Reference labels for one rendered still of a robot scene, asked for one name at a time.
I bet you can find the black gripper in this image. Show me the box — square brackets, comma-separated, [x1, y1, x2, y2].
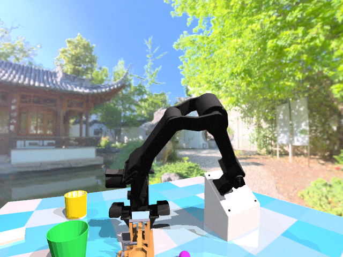
[109, 187, 170, 230]

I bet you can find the purple ball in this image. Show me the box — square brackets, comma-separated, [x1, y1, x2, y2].
[179, 251, 190, 257]

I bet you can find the yellow cup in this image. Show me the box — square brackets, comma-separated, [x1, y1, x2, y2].
[64, 191, 87, 221]

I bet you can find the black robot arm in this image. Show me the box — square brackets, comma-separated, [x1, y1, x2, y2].
[105, 93, 245, 195]

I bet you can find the green open cup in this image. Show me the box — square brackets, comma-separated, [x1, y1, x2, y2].
[46, 220, 88, 257]

